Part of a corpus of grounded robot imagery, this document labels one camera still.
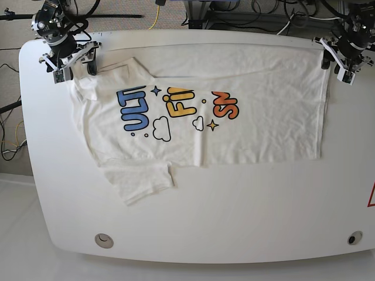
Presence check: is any yellow cable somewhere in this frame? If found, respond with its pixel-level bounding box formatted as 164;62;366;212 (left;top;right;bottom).
148;4;161;30

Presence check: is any black tripod stand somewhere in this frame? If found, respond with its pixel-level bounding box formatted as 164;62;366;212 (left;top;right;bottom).
1;1;143;38

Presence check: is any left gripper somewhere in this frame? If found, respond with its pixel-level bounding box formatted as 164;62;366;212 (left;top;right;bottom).
312;29;374;73

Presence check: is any black floor cables left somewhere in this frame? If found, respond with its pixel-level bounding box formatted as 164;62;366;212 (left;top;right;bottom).
0;63;23;161

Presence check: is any grey metal frame base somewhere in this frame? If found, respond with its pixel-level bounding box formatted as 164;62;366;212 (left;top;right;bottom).
182;1;336;33

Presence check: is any red triangle warning sticker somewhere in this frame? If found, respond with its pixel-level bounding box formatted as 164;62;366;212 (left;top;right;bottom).
367;184;375;207

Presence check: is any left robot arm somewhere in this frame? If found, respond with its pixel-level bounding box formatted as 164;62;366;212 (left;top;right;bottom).
321;1;374;73

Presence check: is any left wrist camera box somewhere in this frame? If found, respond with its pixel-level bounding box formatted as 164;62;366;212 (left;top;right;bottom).
337;68;356;85

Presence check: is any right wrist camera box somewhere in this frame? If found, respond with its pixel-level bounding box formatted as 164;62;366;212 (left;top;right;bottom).
53;68;73;84

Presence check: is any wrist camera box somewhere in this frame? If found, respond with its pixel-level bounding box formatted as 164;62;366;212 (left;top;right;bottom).
53;68;73;84
337;68;356;85

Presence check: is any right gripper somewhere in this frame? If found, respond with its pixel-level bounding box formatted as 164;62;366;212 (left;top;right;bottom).
39;36;101;76

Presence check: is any white printed T-shirt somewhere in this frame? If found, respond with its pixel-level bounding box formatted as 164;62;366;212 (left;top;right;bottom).
69;45;329;205

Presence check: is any white cable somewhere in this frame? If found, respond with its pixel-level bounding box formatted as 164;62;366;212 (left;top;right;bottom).
275;13;295;36

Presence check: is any right table cable grommet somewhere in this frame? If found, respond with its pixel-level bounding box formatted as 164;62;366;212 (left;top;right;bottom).
347;231;363;245

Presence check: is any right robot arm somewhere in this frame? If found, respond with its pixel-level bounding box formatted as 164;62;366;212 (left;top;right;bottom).
31;1;101;83

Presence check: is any left table cable grommet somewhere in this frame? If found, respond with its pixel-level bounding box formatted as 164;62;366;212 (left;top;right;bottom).
94;234;114;249

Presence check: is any table cable grommet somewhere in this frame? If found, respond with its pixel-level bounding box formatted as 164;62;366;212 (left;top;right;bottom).
94;234;114;249
347;231;363;245

